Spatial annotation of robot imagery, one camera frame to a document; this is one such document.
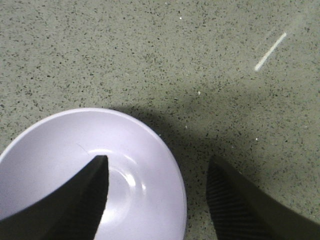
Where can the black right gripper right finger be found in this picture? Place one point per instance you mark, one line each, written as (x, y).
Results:
(240, 210)

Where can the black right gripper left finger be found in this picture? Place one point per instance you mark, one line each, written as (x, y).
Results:
(71, 212)

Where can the purple plastic bowl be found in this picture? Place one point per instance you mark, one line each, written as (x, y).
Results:
(146, 198)

